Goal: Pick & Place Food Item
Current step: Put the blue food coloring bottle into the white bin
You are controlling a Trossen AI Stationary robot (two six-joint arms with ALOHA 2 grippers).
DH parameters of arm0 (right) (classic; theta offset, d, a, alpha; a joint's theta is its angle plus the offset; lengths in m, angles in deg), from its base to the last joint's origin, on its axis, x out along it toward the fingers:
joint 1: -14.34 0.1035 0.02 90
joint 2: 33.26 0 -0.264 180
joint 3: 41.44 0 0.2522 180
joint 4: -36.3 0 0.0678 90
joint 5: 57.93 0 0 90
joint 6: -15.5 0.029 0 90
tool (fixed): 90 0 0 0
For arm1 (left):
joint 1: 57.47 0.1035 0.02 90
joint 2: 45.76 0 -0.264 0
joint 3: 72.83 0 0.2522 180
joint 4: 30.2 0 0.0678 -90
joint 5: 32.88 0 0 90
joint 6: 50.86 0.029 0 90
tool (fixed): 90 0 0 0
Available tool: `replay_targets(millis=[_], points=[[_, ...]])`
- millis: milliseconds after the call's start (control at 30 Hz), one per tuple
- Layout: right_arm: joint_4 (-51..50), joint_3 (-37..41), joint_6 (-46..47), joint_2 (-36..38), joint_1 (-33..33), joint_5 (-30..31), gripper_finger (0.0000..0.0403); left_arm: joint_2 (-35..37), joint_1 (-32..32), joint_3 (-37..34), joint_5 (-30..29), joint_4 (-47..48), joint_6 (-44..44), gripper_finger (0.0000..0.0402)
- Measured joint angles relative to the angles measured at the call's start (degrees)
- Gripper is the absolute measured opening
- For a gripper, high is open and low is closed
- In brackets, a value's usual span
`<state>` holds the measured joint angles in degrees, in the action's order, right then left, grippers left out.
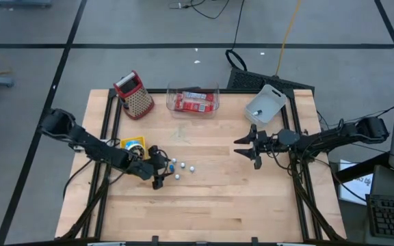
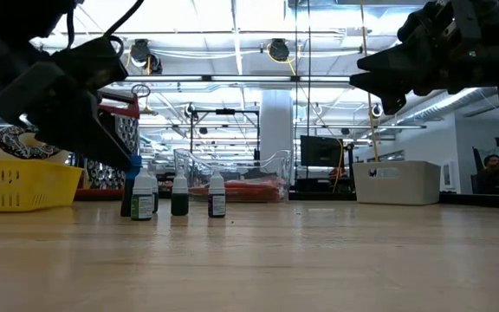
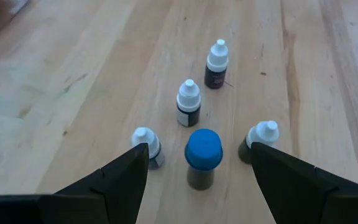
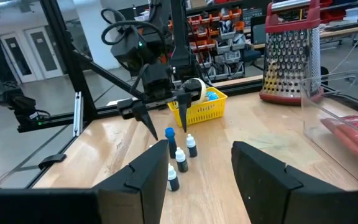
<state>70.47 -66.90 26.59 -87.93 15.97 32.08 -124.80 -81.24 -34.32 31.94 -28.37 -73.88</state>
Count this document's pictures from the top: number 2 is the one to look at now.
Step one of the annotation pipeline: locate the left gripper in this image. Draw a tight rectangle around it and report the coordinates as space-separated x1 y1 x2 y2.
0 63 134 172

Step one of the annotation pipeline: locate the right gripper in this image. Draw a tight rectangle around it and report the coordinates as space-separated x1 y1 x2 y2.
349 0 499 116

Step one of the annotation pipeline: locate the green-label dropper bottle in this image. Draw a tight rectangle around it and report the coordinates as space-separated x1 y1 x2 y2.
130 167 155 222

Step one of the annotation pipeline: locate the red cracker packet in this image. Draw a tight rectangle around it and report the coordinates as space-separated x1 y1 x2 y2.
188 185 288 195

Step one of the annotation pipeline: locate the red packet with nutrition label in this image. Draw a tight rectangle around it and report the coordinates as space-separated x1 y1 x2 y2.
227 176 286 188

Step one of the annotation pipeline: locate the red steel box grater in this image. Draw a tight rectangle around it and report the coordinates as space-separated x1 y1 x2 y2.
74 88 142 203

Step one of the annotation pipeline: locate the yellow plastic basket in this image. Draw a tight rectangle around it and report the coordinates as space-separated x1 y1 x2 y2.
0 158 84 213

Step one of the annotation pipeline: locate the blue-capped dropper bottle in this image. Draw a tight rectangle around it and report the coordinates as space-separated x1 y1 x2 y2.
120 154 143 218

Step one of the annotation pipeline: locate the clear plastic bin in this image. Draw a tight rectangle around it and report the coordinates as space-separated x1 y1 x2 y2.
173 148 295 204

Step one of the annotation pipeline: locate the white-capped dropper bottle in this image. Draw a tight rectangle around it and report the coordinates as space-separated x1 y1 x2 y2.
171 169 190 217

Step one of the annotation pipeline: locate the black monitor screen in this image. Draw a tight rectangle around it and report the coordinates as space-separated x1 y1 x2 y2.
300 134 346 168

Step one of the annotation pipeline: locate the white plastic bin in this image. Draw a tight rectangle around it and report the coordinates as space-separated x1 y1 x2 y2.
352 160 442 206

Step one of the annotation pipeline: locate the white building column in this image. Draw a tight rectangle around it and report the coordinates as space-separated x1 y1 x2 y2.
260 89 295 161

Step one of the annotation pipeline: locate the purple-label dropper bottle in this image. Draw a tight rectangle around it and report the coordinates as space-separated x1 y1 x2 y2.
207 169 227 218

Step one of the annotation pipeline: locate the black mesh computer case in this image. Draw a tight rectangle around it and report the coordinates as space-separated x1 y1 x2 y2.
293 176 355 194

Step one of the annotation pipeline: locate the person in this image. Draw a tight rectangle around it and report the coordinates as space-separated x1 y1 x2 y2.
474 153 499 195

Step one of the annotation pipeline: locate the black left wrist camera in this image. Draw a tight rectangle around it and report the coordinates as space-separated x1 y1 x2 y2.
52 35 129 93

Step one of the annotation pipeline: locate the black ceiling cord reel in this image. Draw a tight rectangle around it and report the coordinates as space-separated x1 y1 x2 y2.
129 38 164 75
268 37 292 63

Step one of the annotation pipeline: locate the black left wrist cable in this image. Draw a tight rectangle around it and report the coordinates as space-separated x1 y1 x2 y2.
101 0 146 40

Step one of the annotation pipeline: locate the black background rig frame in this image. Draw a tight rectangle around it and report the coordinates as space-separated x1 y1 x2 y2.
188 107 262 162

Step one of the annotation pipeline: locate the ceiling light rail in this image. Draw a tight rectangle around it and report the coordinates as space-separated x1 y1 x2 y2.
101 74 354 84

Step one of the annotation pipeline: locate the black aluminium table frame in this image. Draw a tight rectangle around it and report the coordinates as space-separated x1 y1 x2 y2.
158 190 499 210

